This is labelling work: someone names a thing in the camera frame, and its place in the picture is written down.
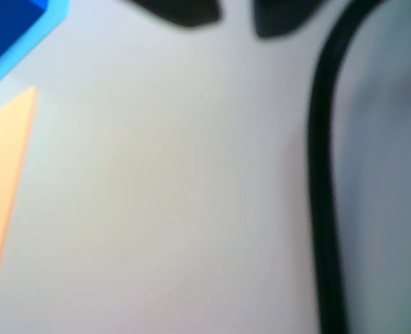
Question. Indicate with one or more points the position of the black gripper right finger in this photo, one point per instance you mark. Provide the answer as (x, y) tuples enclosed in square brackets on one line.
[(278, 15)]

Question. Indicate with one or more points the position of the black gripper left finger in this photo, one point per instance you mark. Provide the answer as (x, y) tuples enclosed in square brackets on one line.
[(184, 12)]

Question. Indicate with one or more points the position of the light blue paper square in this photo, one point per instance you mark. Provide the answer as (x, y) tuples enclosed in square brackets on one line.
[(57, 14)]

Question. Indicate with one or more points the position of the orange paper square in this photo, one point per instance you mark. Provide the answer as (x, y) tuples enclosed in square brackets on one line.
[(3, 174)]

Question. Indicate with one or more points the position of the largest blue cube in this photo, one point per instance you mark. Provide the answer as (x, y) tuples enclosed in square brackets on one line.
[(7, 24)]

